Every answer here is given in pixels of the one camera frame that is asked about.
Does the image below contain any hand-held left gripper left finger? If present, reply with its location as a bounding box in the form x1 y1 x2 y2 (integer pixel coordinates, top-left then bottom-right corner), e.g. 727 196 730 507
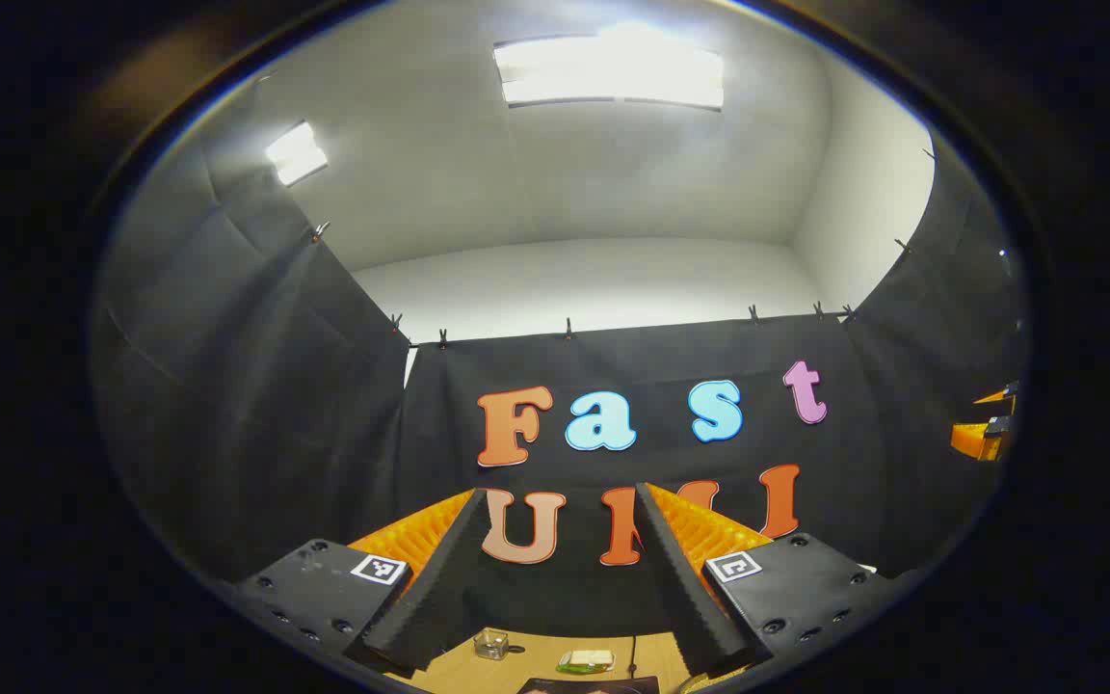
227 488 490 676

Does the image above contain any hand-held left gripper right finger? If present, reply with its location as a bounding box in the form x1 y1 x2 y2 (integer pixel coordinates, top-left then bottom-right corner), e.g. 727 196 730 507
634 480 898 678

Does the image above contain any black induction cooktop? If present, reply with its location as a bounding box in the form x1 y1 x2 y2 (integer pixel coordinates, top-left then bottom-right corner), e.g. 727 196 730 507
516 675 662 694

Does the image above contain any row of cloth clips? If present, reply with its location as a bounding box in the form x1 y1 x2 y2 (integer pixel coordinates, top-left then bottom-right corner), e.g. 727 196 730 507
309 145 938 348

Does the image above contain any ceiling light panel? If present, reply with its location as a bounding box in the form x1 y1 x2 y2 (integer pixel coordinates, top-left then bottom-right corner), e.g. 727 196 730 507
264 120 330 187
493 27 725 110

